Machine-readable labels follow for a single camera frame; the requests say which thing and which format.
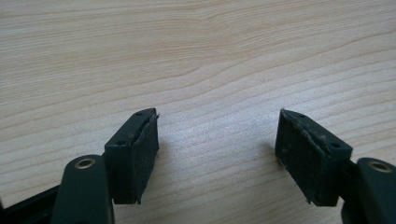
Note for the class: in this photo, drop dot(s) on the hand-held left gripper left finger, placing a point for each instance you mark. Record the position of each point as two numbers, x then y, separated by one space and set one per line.
132 161

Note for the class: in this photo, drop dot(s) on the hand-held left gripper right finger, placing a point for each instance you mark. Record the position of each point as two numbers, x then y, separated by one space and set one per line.
306 161

